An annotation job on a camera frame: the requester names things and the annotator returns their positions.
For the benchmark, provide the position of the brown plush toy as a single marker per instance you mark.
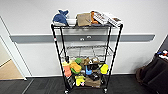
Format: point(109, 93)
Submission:
point(86, 61)

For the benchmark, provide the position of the green toy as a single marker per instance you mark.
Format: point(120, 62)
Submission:
point(78, 60)

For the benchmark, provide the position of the orange yellow plush toy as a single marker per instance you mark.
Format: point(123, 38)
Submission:
point(75, 66)

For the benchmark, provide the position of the black bag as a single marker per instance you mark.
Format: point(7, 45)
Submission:
point(95, 67)

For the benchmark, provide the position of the small blue toy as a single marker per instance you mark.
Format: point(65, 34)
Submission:
point(88, 70)

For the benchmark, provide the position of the white bowl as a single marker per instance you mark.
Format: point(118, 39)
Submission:
point(71, 22)

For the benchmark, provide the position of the salmon orange toy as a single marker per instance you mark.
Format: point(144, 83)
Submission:
point(67, 70)

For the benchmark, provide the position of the yellow bag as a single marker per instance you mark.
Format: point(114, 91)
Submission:
point(104, 69)

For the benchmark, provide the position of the orange toy figure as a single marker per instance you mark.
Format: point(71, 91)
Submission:
point(92, 18)

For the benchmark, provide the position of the white box with brown print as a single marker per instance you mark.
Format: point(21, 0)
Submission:
point(101, 18)

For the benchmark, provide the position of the yellow toy with dark print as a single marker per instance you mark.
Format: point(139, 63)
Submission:
point(79, 80)

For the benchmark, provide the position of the blue whale plush toy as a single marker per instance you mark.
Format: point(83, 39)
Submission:
point(60, 19)

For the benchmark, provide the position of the white box with black lettering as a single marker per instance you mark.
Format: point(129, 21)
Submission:
point(115, 20)

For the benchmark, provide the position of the black chair with dark garment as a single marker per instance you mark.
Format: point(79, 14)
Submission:
point(155, 75)

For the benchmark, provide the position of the small red blue objects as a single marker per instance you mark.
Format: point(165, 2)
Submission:
point(163, 54)

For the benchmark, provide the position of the cream white door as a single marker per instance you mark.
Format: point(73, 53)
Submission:
point(4, 53)

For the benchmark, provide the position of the grey wall socket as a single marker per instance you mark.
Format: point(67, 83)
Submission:
point(88, 37)
point(82, 39)

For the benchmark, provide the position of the long grey wall band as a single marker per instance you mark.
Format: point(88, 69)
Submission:
point(30, 38)

